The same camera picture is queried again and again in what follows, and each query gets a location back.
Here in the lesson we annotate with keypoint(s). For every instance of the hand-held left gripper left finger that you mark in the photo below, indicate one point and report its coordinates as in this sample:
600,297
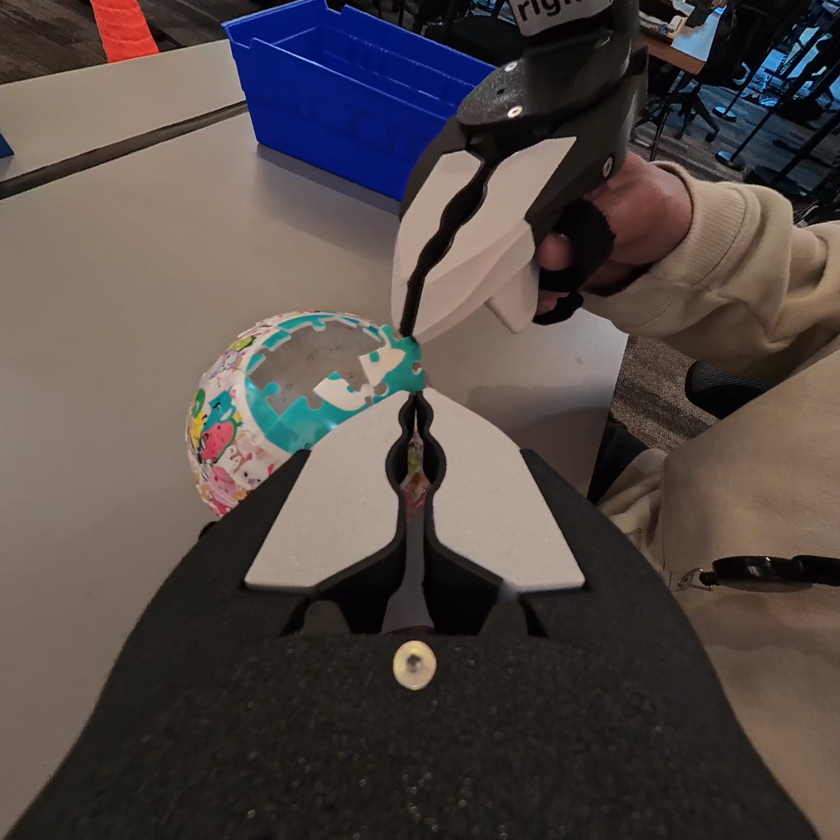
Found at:
328,518

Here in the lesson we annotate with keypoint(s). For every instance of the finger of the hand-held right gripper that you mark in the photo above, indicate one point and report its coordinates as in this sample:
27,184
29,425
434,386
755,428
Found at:
499,229
426,216

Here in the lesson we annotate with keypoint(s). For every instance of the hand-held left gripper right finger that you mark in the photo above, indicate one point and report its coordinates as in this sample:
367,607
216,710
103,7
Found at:
505,518

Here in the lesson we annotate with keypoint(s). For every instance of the colourful cartoon puzzle ball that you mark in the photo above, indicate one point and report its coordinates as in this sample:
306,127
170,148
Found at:
223,420

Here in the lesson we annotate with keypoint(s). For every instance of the person's right forearm beige sleeve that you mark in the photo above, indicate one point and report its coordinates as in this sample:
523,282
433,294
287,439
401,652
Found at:
754,275

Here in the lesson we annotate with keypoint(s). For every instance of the person's right hand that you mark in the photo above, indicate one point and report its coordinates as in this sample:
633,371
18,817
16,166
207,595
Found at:
649,210

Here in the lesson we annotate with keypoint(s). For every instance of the blue plastic bin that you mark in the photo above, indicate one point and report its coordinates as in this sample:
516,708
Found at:
341,92

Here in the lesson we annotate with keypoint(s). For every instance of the black badge reel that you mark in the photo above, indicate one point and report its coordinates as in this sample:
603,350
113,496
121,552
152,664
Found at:
754,573

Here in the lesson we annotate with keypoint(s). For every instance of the orange traffic cone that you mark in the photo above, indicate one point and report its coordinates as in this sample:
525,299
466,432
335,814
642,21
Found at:
124,29

